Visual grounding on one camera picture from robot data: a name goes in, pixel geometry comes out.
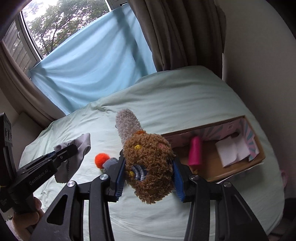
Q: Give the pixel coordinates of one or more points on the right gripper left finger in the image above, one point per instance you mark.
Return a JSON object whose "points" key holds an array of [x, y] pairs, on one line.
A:
{"points": [[63, 220]]}

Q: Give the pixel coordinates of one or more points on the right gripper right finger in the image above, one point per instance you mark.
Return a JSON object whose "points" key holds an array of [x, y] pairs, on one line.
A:
{"points": [[234, 219]]}

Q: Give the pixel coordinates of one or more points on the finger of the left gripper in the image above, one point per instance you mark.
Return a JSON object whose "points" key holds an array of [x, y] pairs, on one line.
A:
{"points": [[58, 157]]}

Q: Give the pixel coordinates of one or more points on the grey microfiber cloth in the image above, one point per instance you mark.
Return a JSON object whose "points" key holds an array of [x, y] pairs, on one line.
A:
{"points": [[70, 166]]}

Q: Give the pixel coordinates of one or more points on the orange fluffy pompom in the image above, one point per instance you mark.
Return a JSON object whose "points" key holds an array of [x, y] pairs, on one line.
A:
{"points": [[100, 159]]}

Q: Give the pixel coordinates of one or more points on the white paper towel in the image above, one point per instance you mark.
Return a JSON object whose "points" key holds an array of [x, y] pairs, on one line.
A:
{"points": [[232, 150]]}

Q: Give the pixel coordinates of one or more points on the pink leather pouch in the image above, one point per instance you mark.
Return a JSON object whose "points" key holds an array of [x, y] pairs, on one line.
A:
{"points": [[195, 153]]}

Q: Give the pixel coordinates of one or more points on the brown curly plush toy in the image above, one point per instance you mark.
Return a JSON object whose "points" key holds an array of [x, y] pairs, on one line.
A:
{"points": [[148, 159]]}

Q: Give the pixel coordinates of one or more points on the grey fluffy sock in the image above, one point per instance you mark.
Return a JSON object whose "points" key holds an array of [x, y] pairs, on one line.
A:
{"points": [[108, 163]]}

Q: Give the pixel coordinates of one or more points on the person's left hand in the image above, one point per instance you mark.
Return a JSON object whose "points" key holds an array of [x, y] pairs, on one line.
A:
{"points": [[22, 221]]}

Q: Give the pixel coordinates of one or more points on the beige headboard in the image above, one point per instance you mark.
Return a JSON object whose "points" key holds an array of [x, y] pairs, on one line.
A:
{"points": [[24, 131]]}

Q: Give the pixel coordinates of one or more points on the open cardboard box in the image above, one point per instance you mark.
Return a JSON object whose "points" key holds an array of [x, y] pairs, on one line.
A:
{"points": [[210, 134]]}

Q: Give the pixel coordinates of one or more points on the brown left curtain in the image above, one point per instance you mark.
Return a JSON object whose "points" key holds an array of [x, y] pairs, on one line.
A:
{"points": [[23, 95]]}

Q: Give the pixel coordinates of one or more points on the brown curtain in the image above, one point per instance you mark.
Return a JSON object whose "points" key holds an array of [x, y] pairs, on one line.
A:
{"points": [[23, 95], [183, 33]]}

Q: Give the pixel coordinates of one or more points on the light blue hanging cloth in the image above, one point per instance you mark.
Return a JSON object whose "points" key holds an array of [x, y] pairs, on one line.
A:
{"points": [[108, 55]]}

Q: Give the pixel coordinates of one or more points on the light green bed sheet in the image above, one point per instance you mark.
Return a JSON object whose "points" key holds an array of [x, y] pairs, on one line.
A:
{"points": [[165, 102]]}

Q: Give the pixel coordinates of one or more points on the brown right curtain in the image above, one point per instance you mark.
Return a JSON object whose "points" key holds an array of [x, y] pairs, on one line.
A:
{"points": [[183, 33]]}

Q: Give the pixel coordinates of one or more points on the window with white frame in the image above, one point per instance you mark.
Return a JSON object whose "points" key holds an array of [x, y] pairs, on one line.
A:
{"points": [[41, 26]]}

